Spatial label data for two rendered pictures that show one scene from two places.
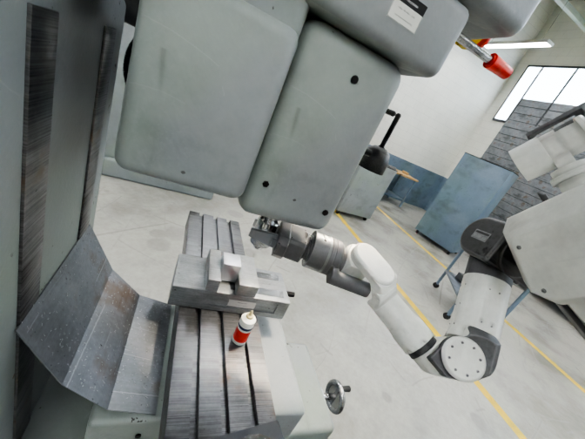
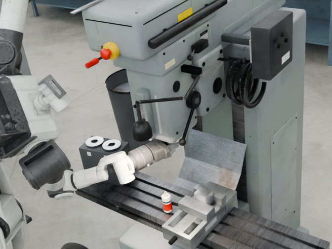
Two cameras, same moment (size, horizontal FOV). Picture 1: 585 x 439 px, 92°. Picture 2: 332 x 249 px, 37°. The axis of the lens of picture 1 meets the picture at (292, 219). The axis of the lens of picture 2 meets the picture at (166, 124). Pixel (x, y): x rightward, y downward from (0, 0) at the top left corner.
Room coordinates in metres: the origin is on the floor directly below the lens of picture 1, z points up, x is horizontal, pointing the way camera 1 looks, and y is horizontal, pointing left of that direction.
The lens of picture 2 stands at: (2.18, -0.65, 2.39)
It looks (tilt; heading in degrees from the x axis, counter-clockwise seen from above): 31 degrees down; 156
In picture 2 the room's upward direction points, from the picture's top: 8 degrees counter-clockwise
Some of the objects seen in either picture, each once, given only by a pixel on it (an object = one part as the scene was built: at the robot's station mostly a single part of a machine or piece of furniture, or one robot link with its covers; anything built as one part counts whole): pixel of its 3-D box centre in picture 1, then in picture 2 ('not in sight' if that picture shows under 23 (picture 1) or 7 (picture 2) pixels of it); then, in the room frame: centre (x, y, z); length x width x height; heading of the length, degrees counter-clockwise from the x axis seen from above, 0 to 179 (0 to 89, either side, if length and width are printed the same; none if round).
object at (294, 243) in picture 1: (300, 246); (150, 153); (0.59, -0.04, 1.24); 0.13 x 0.12 x 0.10; 7
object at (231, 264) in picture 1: (229, 266); (203, 197); (0.71, 0.11, 1.01); 0.06 x 0.05 x 0.06; 24
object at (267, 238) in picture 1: (263, 237); not in sight; (0.54, 0.04, 1.24); 0.06 x 0.02 x 0.03; 97
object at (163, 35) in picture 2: not in sight; (189, 20); (0.69, 0.14, 1.79); 0.45 x 0.04 x 0.04; 116
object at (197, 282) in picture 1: (233, 281); (200, 210); (0.72, 0.09, 0.96); 0.35 x 0.15 x 0.11; 114
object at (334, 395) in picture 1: (326, 396); not in sight; (0.79, -0.40, 0.60); 0.16 x 0.12 x 0.12; 116
